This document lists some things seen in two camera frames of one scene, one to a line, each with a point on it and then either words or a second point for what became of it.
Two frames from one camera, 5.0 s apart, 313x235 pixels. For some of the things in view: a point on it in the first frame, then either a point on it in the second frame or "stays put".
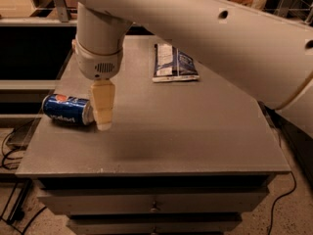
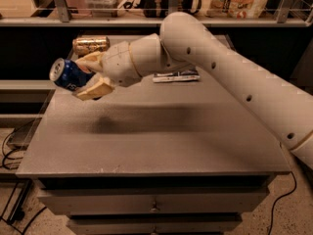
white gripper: [99, 65] to [119, 66]
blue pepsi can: [68, 109] to [68, 73]
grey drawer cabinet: [184, 157] stays put
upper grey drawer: [156, 201] stays put
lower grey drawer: [154, 224] stays put
